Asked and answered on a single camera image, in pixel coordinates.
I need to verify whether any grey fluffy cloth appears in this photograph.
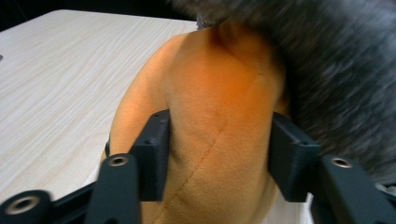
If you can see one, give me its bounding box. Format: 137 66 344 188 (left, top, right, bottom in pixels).
167 0 396 189

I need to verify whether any orange plush toy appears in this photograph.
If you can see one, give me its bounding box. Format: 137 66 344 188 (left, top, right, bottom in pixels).
100 18 292 224

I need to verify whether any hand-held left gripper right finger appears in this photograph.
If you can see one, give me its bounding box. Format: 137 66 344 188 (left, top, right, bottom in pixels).
267 111 321 203

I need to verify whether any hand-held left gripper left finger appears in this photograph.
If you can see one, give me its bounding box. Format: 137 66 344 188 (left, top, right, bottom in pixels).
129 109 172 203

